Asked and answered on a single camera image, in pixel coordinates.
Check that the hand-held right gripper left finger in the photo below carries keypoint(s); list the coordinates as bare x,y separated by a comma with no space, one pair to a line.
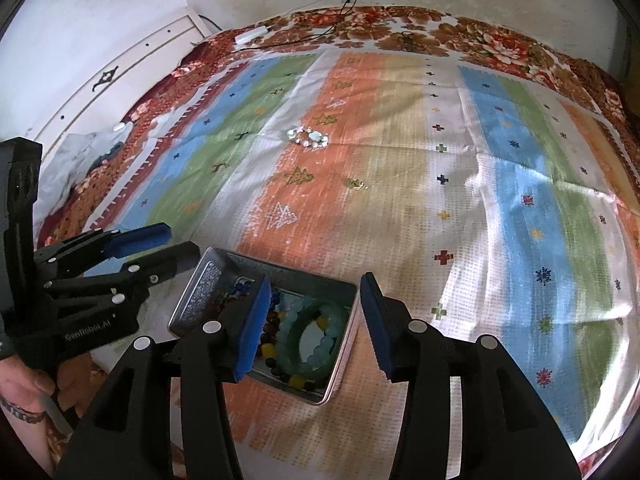
252,330

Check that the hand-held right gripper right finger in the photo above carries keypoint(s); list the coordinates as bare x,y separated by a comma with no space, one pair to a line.
380,330

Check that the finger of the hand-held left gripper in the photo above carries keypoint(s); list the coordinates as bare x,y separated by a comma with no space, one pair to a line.
142,239
165,262

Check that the green jade bangle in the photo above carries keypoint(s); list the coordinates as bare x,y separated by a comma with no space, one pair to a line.
286,352

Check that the silver metal tin box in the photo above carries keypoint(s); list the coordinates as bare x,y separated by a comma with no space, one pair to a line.
210,285

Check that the person's left forearm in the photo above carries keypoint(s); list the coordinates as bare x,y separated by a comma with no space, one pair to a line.
20,442

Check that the person's left hand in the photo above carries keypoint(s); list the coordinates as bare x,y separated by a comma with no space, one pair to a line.
20,385

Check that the grey crumpled cloth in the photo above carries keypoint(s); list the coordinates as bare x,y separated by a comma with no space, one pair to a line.
75,160

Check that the white bed headboard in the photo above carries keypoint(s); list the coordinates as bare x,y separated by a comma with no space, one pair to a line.
125,80

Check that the floral brown blanket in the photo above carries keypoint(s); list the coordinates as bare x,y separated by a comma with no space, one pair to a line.
475,35

